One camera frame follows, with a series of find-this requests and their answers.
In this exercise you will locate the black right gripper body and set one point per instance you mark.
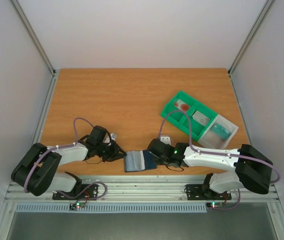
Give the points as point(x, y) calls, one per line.
point(153, 152)

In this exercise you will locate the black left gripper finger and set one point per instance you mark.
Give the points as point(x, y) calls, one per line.
point(113, 157)
point(117, 149)

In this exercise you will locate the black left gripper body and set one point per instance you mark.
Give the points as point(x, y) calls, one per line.
point(103, 151)

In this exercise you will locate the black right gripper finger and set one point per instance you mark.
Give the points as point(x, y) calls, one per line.
point(154, 157)
point(163, 162)

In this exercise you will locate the dark blue card holder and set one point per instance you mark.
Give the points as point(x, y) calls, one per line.
point(138, 161)

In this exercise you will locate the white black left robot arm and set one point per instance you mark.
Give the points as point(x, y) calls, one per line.
point(37, 170)

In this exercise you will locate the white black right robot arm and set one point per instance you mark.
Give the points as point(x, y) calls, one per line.
point(243, 168)

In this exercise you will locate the grey white card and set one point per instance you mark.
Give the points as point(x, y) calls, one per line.
point(201, 118)

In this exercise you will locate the white card with red circles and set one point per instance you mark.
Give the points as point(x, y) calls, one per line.
point(181, 105)

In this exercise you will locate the teal card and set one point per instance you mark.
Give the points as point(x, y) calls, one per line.
point(221, 131)

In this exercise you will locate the green plastic bin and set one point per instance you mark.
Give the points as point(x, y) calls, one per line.
point(176, 118)

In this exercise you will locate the white translucent plastic bin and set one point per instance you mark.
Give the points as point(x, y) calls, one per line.
point(211, 140)

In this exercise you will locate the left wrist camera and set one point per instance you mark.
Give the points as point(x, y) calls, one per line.
point(113, 136)

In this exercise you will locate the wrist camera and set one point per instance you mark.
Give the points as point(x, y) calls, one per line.
point(165, 139)
point(113, 136)

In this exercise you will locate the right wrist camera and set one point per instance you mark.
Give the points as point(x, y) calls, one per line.
point(165, 139)

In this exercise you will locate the aluminium frame rail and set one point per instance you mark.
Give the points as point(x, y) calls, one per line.
point(140, 188)

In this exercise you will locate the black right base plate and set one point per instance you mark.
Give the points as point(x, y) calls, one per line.
point(194, 192)

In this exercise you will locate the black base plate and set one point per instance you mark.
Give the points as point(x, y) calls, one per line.
point(194, 192)
point(82, 191)

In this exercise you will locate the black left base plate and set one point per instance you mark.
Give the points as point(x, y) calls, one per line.
point(82, 191)

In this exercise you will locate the grey slotted cable duct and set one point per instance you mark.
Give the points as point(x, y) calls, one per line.
point(111, 208)

